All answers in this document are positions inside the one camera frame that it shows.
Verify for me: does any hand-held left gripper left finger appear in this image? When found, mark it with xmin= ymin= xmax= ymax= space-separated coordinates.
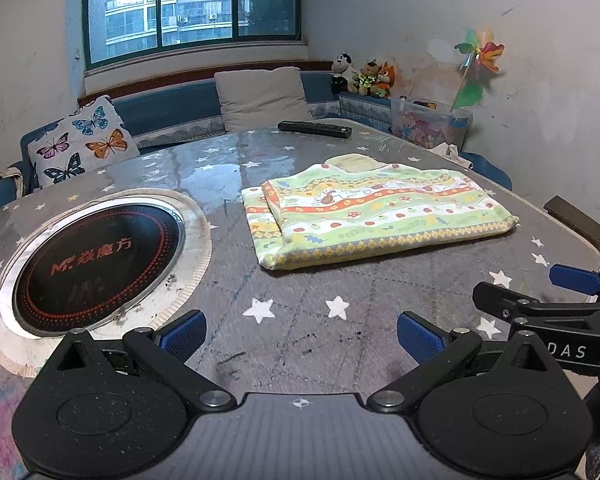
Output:
xmin=44 ymin=310 xmax=237 ymax=412

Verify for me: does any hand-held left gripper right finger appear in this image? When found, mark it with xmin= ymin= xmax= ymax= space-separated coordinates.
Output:
xmin=369 ymin=311 xmax=561 ymax=412

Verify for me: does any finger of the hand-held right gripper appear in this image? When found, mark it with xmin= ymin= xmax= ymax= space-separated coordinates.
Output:
xmin=472 ymin=281 xmax=548 ymax=322
xmin=549 ymin=264 xmax=600 ymax=298

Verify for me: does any green orange printed garment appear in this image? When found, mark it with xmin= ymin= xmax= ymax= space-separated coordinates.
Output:
xmin=241 ymin=152 xmax=520 ymax=272

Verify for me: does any round built-in induction cooker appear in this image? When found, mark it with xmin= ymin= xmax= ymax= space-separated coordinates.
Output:
xmin=0 ymin=187 xmax=212 ymax=378

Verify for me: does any white crumpled cloth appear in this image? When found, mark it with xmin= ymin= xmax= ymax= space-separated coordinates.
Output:
xmin=430 ymin=142 xmax=473 ymax=168

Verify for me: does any clear plastic toy box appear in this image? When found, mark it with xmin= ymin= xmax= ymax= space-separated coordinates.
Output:
xmin=391 ymin=97 xmax=474 ymax=150

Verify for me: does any butterfly print pillow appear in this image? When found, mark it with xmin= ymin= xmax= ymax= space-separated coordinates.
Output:
xmin=27 ymin=96 xmax=141 ymax=190

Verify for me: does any blue bench sofa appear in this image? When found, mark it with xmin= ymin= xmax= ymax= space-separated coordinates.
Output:
xmin=0 ymin=60 xmax=513 ymax=216

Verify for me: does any black remote control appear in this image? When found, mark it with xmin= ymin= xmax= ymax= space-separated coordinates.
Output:
xmin=277 ymin=120 xmax=353 ymax=139

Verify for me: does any colourful pinwheel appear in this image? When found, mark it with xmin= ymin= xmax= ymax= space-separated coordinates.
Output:
xmin=450 ymin=27 xmax=506 ymax=111

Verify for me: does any beige pillow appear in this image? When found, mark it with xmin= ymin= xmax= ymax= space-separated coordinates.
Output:
xmin=214 ymin=66 xmax=312 ymax=134

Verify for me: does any orange fox plush toy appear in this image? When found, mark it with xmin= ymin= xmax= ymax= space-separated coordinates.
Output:
xmin=372 ymin=61 xmax=397 ymax=100

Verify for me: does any brown bear plush toy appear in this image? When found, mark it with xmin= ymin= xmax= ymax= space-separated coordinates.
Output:
xmin=356 ymin=59 xmax=381 ymax=97

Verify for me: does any panda plush toy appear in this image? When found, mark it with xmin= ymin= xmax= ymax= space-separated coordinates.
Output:
xmin=330 ymin=52 xmax=356 ymax=95

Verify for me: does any green framed window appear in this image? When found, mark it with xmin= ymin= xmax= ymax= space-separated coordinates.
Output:
xmin=82 ymin=0 xmax=306 ymax=67

